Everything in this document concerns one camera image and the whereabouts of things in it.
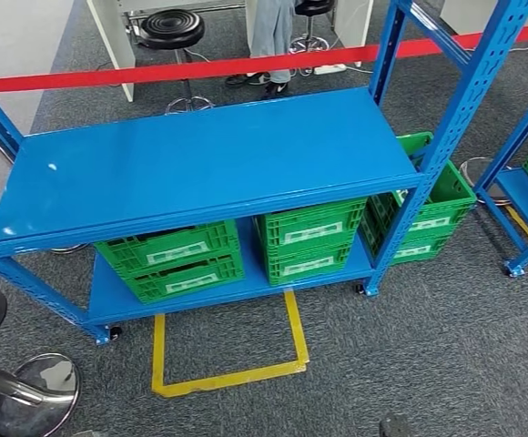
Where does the blue metal shelf rack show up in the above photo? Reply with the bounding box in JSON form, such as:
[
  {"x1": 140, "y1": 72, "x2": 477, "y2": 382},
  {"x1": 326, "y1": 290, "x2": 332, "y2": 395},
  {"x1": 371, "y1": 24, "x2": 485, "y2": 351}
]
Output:
[
  {"x1": 0, "y1": 0, "x2": 528, "y2": 346},
  {"x1": 472, "y1": 72, "x2": 528, "y2": 279}
]

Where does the red barrier belt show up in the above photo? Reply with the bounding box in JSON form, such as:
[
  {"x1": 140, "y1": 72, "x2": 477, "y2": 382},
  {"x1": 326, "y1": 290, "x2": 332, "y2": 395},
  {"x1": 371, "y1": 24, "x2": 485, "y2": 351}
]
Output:
[{"x1": 0, "y1": 23, "x2": 528, "y2": 95}]

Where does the person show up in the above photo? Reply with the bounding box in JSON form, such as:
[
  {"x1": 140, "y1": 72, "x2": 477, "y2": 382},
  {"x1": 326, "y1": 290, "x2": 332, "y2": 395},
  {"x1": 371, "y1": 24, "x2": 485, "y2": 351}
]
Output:
[{"x1": 225, "y1": 0, "x2": 298, "y2": 101}]

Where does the black round stool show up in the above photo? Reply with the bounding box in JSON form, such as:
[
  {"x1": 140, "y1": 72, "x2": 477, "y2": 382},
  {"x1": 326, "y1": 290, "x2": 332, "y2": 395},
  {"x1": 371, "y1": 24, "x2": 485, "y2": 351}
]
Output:
[
  {"x1": 137, "y1": 8, "x2": 216, "y2": 116},
  {"x1": 289, "y1": 0, "x2": 338, "y2": 56}
]

